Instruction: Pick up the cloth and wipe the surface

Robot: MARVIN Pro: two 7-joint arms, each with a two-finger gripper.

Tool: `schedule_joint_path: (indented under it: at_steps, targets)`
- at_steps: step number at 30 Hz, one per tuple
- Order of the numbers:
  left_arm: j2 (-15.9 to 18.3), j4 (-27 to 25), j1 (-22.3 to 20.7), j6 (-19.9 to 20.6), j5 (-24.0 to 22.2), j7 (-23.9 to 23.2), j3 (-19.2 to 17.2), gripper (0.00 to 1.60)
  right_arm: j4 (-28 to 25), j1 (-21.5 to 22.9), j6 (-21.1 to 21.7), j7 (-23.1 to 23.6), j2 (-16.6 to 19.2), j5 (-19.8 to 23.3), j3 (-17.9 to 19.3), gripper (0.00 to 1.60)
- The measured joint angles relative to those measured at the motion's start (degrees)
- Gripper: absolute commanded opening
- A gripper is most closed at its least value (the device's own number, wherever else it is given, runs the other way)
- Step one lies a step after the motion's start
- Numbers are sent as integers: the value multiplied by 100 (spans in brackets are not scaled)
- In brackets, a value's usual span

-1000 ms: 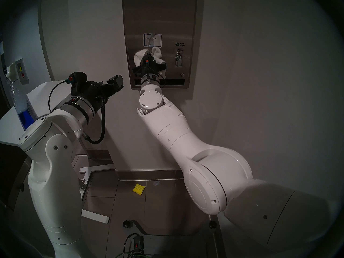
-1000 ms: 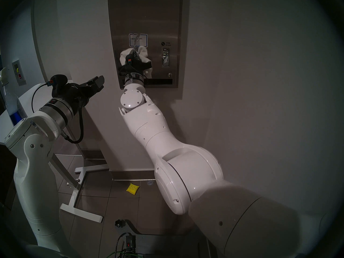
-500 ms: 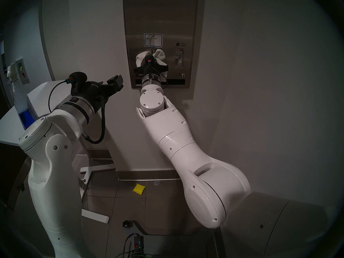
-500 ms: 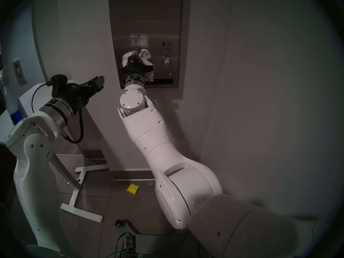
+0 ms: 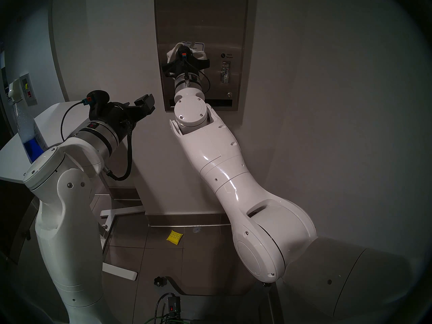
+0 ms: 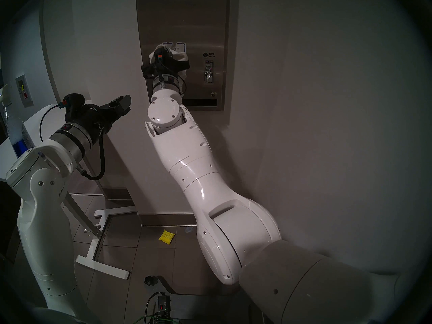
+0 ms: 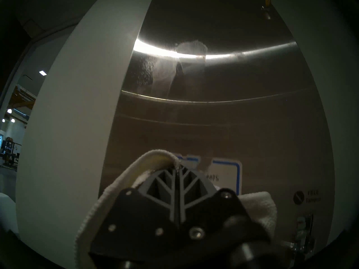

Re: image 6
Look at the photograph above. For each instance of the white table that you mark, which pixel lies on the white table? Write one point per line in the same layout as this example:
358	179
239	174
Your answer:
20	164

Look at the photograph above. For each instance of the black knob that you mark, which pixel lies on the black knob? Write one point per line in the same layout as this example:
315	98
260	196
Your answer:
150	280

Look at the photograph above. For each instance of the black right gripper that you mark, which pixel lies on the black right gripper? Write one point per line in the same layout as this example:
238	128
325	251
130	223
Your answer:
165	70

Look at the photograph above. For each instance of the black box with red light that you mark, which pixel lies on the black box with red light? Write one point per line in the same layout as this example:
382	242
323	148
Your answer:
163	304

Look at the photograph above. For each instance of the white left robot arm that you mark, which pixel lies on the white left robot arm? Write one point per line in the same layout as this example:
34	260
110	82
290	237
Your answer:
44	208

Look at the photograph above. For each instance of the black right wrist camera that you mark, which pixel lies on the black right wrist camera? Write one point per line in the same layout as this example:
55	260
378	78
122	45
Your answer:
162	54

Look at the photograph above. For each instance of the yellow sponge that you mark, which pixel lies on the yellow sponge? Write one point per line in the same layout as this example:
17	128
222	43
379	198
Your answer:
166	237

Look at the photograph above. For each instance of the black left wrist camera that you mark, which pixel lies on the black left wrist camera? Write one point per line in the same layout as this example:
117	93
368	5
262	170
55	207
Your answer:
72	102

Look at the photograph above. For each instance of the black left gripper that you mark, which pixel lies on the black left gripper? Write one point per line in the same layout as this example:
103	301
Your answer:
91	119

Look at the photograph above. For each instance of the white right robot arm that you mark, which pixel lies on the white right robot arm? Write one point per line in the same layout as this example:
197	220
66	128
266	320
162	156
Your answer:
216	198

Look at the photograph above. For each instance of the steel dispenser lever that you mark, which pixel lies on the steel dispenser lever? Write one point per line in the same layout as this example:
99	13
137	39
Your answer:
209	72

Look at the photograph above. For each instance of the grey door frame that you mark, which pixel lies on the grey door frame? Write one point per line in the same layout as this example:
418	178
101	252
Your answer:
50	56

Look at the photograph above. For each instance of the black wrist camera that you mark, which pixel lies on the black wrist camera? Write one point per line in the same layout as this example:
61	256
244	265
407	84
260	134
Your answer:
162	54
72	102

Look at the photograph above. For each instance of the stainless steel wall dispenser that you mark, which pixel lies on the stainless steel wall dispenser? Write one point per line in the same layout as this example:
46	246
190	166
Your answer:
189	23

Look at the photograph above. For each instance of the spray bottle with blue liquid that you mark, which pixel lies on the spray bottle with blue liquid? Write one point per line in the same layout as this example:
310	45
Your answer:
15	131

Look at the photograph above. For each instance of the fire extinguisher wall cabinet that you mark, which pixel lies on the fire extinguisher wall cabinet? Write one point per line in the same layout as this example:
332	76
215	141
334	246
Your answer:
24	90

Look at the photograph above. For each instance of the white cloth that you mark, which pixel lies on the white cloth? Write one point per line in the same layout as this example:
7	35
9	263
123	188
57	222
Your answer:
180	58

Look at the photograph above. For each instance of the white label with blue border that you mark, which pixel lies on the white label with blue border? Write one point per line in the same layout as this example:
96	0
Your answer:
180	46

